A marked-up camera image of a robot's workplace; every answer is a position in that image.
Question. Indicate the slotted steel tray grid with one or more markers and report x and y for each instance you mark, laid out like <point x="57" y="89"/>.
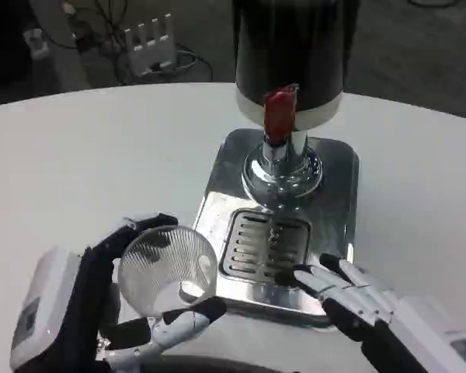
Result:
<point x="248" y="245"/>

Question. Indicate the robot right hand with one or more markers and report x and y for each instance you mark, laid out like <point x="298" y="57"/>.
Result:
<point x="373" y="303"/>

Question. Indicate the small white box device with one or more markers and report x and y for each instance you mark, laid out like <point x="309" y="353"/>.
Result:
<point x="35" y="42"/>

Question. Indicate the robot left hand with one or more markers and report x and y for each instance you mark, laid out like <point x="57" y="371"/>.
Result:
<point x="81" y="295"/>

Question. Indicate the steel drip tray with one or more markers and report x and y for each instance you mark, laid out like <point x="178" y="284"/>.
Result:
<point x="334" y="217"/>

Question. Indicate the grey chair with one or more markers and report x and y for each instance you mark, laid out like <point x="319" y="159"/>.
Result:
<point x="62" y="42"/>

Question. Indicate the clear ribbed glass cup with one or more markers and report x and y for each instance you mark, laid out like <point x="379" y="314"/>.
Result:
<point x="167" y="264"/>

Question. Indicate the black drink dispenser chrome base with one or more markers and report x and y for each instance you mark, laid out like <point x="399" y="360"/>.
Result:
<point x="291" y="42"/>

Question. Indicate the white router with antennas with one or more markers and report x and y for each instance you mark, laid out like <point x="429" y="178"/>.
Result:
<point x="149" y="50"/>

